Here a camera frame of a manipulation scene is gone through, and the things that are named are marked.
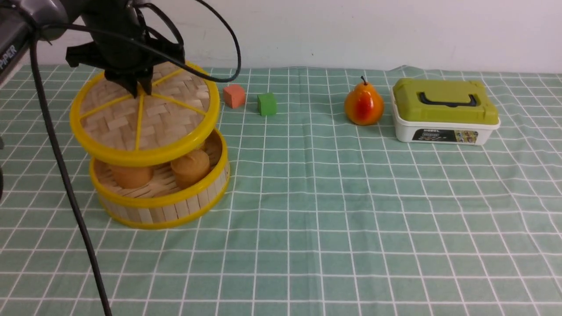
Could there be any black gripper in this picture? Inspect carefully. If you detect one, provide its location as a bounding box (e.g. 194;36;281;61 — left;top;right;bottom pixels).
65;0;184;98

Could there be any yellow-rimmed bamboo steamer lid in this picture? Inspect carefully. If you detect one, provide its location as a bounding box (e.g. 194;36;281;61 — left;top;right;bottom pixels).
69;63;220;167

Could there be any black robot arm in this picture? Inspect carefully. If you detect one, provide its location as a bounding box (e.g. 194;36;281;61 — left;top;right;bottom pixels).
0;0;184;97

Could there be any bamboo steamer basket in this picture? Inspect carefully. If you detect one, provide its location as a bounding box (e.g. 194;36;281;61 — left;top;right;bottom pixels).
90;129;231;230

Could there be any white box with green lid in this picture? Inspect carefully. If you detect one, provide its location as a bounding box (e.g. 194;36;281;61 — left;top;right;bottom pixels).
391;78;501;146

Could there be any left brown bun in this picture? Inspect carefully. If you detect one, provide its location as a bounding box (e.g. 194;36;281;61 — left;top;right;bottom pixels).
108;165;154;189

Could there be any brown bun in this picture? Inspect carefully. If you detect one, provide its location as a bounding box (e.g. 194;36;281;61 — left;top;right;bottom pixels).
170;149;211;190
108;165;154;189

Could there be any orange foam cube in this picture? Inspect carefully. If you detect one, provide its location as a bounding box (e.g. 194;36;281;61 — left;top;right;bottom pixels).
223;84;246;109

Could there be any right brown bun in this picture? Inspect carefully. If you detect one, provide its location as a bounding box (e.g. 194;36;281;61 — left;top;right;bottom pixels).
170;149;211;190

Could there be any green foam cube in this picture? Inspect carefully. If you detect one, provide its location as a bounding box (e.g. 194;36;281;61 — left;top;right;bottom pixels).
257;93;277;116

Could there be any green checkered tablecloth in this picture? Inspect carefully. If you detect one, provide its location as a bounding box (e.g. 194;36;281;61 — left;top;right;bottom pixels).
0;65;562;316

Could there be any orange-red toy pear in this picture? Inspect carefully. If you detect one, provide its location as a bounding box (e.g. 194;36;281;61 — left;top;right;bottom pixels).
344;75;385;126

